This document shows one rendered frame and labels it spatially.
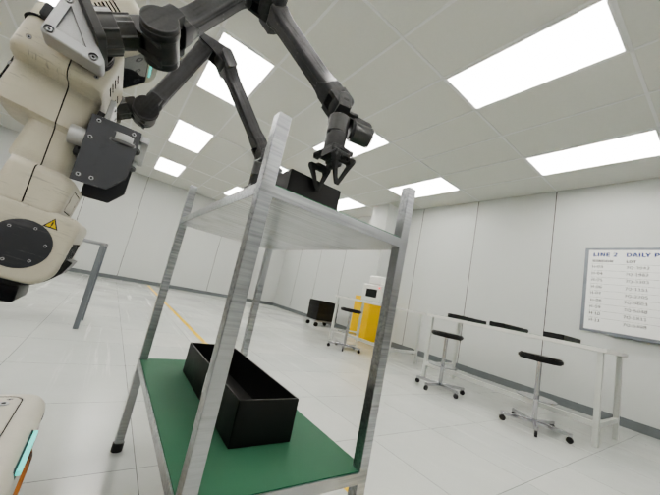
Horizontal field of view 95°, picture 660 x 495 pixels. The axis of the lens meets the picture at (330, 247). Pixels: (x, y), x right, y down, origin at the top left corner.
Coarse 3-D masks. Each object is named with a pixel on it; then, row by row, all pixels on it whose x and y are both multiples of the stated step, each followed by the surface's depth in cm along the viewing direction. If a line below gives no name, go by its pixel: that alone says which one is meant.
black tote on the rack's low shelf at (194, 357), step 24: (192, 360) 111; (240, 360) 118; (192, 384) 104; (240, 384) 113; (264, 384) 98; (240, 408) 74; (264, 408) 77; (288, 408) 81; (240, 432) 74; (264, 432) 77; (288, 432) 81
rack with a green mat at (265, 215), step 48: (192, 192) 133; (240, 192) 70; (288, 192) 63; (240, 240) 143; (288, 240) 112; (336, 240) 92; (384, 240) 80; (240, 288) 57; (384, 288) 84; (384, 336) 79; (144, 384) 100; (192, 432) 54; (192, 480) 52; (240, 480) 62; (288, 480) 65; (336, 480) 70
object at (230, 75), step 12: (228, 48) 116; (228, 60) 116; (228, 72) 118; (228, 84) 120; (240, 84) 122; (240, 96) 122; (240, 108) 122; (252, 120) 125; (252, 132) 125; (252, 144) 128; (264, 144) 127
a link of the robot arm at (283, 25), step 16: (272, 0) 86; (272, 16) 87; (288, 16) 87; (272, 32) 93; (288, 32) 86; (288, 48) 88; (304, 48) 86; (304, 64) 86; (320, 64) 86; (320, 80) 84; (336, 80) 86; (320, 96) 86; (336, 96) 83
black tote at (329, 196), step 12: (276, 180) 88; (288, 180) 81; (300, 180) 83; (312, 180) 85; (300, 192) 82; (312, 192) 85; (324, 192) 87; (336, 192) 90; (324, 204) 87; (336, 204) 90
